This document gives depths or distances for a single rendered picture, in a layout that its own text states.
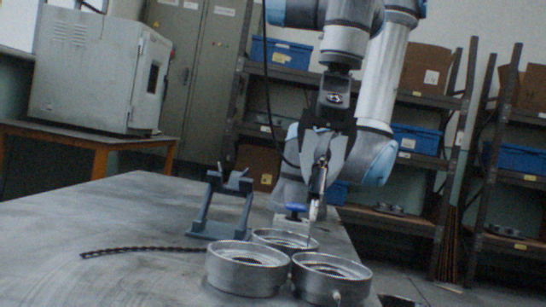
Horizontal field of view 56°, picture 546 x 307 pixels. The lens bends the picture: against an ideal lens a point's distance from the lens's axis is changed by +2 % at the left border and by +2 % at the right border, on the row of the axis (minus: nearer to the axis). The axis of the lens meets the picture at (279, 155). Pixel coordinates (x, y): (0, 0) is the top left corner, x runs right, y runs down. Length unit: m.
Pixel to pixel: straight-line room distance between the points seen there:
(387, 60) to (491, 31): 3.89
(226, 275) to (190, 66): 4.04
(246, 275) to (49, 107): 2.55
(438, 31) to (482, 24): 0.38
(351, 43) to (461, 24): 4.23
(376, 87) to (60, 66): 2.16
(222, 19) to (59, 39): 1.88
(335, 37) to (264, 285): 0.40
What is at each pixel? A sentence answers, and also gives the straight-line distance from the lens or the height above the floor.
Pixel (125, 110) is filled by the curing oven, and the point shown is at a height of 0.94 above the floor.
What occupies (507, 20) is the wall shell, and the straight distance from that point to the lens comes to 5.15.
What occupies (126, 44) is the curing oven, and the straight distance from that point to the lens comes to 2.93.
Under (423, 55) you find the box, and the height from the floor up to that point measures 1.80.
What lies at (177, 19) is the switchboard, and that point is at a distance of 4.68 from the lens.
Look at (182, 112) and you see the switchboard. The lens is 4.57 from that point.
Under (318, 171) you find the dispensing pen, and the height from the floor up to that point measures 0.94.
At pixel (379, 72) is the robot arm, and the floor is 1.17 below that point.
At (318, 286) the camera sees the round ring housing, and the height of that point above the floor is 0.82.
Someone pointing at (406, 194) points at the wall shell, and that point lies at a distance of 4.82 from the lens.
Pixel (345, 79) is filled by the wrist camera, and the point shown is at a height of 1.09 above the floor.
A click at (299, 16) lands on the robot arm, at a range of 0.95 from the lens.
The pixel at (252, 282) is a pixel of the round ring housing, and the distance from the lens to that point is 0.60.
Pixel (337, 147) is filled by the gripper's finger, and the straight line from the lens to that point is 0.80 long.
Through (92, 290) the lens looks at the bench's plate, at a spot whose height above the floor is 0.80.
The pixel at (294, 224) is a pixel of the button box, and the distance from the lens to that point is 0.87.
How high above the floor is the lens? 1.00
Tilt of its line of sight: 3 degrees down
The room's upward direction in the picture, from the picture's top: 11 degrees clockwise
